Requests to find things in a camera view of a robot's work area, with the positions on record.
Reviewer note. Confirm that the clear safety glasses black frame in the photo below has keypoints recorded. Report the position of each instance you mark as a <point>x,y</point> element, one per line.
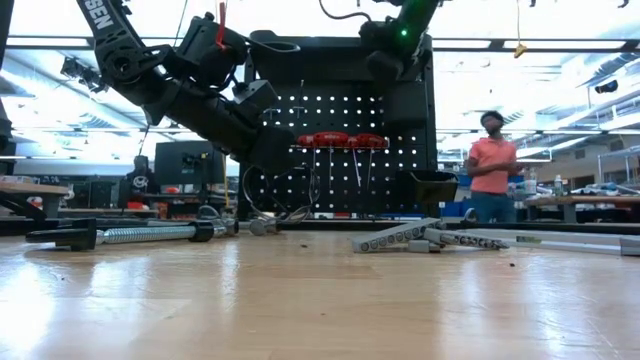
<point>252,195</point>
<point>300,216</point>

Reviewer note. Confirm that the black C-clamp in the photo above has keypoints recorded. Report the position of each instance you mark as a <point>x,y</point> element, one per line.
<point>150,234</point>

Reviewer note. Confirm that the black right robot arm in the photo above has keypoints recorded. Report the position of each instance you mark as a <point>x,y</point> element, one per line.
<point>420,15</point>

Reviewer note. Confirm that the black pegboard tool stand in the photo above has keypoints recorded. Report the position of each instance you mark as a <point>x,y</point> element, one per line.
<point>350,65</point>

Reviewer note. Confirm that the black computer monitor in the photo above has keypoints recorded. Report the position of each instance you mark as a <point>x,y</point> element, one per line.
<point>190,165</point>

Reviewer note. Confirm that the person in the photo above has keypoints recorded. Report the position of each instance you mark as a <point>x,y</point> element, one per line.
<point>492,165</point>
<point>140,180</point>

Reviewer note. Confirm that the small red object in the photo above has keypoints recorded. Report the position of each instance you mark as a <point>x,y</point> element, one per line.
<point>135,205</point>

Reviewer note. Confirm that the black plastic pegboard bin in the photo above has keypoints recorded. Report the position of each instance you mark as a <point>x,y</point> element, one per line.
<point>430,187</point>

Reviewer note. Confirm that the yellow hanging tag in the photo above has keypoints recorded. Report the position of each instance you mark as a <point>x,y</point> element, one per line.
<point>520,50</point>

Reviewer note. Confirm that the blue storage bin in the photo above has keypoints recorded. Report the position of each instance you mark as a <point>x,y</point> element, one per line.
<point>452,209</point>
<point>515,179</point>
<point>462,180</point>

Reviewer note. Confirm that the black equipment box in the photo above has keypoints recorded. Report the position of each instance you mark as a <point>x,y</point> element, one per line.
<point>95,195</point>

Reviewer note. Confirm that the black ceiling mounted device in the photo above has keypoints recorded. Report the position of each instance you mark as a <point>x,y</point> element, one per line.
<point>85,75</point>

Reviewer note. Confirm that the wooden workbench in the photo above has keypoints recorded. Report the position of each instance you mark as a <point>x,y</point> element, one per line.
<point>35,189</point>
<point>570,201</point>

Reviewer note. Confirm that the clear plastic bottle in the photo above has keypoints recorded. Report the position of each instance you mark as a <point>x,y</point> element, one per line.
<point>558,187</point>

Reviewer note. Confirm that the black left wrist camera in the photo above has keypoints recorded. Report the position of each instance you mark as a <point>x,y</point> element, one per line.
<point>210,45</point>

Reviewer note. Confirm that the small black ceiling camera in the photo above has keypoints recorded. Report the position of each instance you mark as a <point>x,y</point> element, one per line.
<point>606,87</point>

